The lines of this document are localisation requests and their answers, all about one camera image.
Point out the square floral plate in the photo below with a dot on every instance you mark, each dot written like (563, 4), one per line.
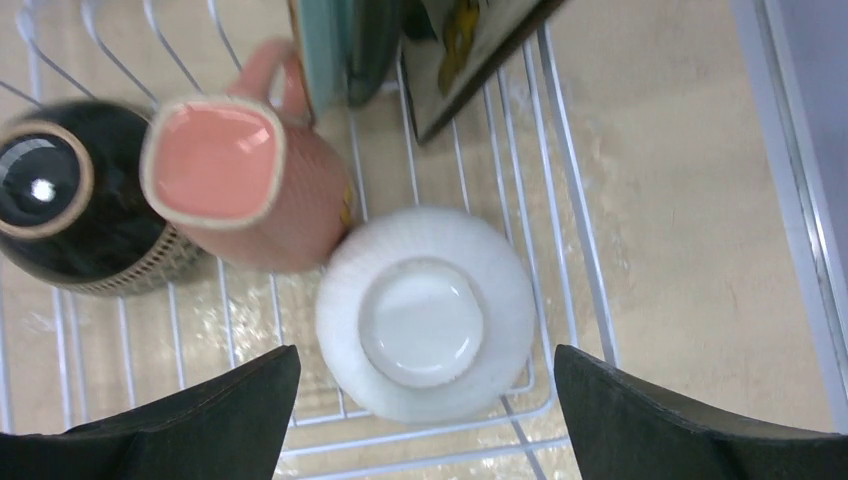
(450, 48)

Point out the pink flowered mug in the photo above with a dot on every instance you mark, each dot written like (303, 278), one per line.
(243, 174)

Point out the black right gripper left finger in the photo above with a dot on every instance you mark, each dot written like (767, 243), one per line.
(232, 426)

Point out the light green round plate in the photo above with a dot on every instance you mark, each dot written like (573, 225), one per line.
(322, 31)

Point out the white bowl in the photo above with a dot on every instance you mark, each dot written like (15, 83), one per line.
(425, 315)

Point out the white wire dish rack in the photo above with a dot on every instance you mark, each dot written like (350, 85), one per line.
(68, 359)

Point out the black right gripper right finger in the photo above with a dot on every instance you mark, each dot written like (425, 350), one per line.
(623, 427)

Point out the brown rimmed beige bowl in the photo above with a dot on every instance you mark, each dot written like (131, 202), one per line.
(73, 213)

